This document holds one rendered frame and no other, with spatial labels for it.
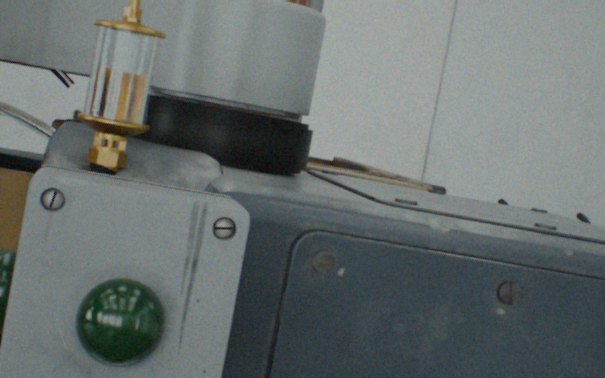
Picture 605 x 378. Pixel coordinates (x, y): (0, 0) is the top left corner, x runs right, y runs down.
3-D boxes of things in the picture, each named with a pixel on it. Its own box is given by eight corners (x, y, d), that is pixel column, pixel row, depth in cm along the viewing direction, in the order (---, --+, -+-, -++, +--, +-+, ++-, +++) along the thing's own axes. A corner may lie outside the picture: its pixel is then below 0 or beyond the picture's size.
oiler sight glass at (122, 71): (82, 114, 49) (98, 24, 49) (83, 112, 52) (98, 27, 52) (146, 125, 50) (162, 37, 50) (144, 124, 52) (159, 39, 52)
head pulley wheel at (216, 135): (129, 146, 58) (138, 92, 58) (125, 138, 67) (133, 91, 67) (319, 180, 60) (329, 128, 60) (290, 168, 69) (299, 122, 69)
